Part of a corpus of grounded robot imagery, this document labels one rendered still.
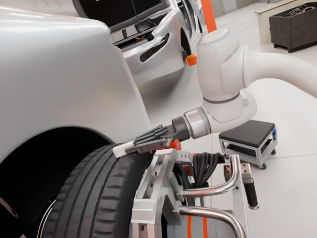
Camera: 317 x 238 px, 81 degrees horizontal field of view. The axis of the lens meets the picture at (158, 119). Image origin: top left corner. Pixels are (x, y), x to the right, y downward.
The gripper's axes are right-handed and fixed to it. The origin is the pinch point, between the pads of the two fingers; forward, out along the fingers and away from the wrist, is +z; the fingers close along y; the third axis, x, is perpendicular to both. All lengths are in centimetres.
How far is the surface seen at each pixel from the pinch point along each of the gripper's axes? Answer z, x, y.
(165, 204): -6.2, -17.7, -8.3
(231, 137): -71, -74, 100
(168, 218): -5.0, -25.0, -7.0
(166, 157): -11.0, -7.0, -1.5
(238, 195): -27.3, -21.1, -11.0
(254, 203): -36, -40, 0
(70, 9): 133, 216, 647
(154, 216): -4.3, -10.0, -18.7
